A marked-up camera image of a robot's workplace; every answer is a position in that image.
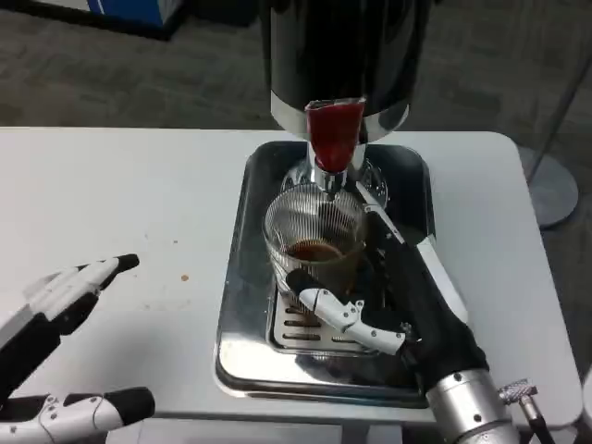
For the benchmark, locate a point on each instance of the grey round-base pole stand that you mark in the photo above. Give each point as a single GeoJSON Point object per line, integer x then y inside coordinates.
{"type": "Point", "coordinates": [555, 194]}

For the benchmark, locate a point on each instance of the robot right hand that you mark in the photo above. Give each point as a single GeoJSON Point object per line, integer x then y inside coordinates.
{"type": "Point", "coordinates": [435, 324]}

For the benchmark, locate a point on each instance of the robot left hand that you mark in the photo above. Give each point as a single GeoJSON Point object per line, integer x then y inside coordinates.
{"type": "Point", "coordinates": [28, 342]}

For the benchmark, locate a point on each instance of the blue and white cabinet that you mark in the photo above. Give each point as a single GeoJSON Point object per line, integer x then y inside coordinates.
{"type": "Point", "coordinates": [134, 16]}

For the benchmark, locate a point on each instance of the clear ribbed glass cup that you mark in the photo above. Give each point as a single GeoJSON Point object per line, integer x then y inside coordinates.
{"type": "Point", "coordinates": [319, 231]}

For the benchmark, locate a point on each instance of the black steel drink dispenser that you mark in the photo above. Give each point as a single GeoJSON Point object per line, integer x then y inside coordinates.
{"type": "Point", "coordinates": [333, 51]}

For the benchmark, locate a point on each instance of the steel drip tray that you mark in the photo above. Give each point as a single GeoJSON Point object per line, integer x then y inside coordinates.
{"type": "Point", "coordinates": [245, 342]}

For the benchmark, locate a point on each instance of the silver right robot forearm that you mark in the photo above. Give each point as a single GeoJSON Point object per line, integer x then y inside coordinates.
{"type": "Point", "coordinates": [472, 411]}

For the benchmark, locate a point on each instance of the slotted steel drip grid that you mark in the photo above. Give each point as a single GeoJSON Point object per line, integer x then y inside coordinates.
{"type": "Point", "coordinates": [296, 330]}

